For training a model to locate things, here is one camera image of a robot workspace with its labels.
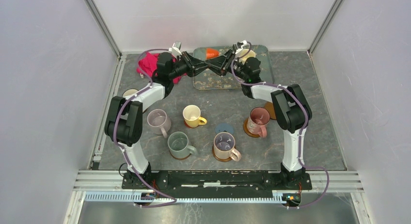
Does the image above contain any cream yellow mug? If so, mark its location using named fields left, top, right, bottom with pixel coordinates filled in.
left=237, top=49, right=256, bottom=64

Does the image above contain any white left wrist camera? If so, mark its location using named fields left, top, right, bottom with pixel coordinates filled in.
left=169, top=41, right=182, bottom=57

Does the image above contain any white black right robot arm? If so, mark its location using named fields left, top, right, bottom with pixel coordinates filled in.
left=206, top=51, right=312, bottom=189

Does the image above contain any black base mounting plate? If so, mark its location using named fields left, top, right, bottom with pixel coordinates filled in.
left=142, top=170, right=313, bottom=198

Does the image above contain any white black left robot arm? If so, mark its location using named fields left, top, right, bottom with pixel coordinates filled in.
left=104, top=52, right=209, bottom=189

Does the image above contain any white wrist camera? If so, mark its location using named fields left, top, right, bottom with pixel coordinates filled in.
left=233, top=40, right=251, bottom=55
left=169, top=41, right=182, bottom=57

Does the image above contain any lilac ceramic mug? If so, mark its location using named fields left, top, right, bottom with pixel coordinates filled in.
left=147, top=109, right=171, bottom=139

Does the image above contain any white toothed cable rail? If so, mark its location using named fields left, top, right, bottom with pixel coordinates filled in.
left=84, top=192, right=285, bottom=204

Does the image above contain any small orange cup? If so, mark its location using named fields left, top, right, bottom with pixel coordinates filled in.
left=205, top=48, right=220, bottom=60

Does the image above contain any glossy wooden ridged coaster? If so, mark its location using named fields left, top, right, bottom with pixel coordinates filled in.
left=171, top=154, right=191, bottom=160

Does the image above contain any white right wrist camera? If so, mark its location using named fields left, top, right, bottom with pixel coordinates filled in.
left=233, top=40, right=251, bottom=55

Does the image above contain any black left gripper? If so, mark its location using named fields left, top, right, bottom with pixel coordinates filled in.
left=169, top=51, right=210, bottom=80

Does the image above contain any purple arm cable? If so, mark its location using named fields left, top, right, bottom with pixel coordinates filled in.
left=113, top=48, right=178, bottom=208
left=230, top=41, right=330, bottom=209

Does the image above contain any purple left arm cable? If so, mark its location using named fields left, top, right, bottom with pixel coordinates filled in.
left=113, top=48, right=178, bottom=208

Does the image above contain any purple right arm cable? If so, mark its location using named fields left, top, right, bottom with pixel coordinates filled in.
left=230, top=41, right=330, bottom=209

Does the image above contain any pink floral patterned mug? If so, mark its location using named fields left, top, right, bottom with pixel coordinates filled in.
left=246, top=107, right=270, bottom=138

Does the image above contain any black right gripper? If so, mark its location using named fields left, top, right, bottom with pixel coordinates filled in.
left=205, top=49, right=248, bottom=81

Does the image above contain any white mug black handle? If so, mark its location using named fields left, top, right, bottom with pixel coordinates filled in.
left=122, top=89, right=138, bottom=97

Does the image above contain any blue round coaster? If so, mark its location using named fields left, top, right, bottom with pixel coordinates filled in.
left=215, top=123, right=235, bottom=135

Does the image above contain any green floral serving tray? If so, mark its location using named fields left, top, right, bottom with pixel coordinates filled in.
left=193, top=45, right=274, bottom=90

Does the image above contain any beige pink tall mug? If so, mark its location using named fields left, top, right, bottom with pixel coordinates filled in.
left=213, top=132, right=242, bottom=161

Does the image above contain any yellow ceramic mug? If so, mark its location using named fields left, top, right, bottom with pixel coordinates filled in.
left=183, top=105, right=207, bottom=128

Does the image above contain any grey-green ceramic mug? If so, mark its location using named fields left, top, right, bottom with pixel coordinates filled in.
left=167, top=131, right=198, bottom=158

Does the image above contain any crumpled red cloth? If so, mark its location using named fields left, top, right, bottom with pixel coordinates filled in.
left=136, top=51, right=187, bottom=84

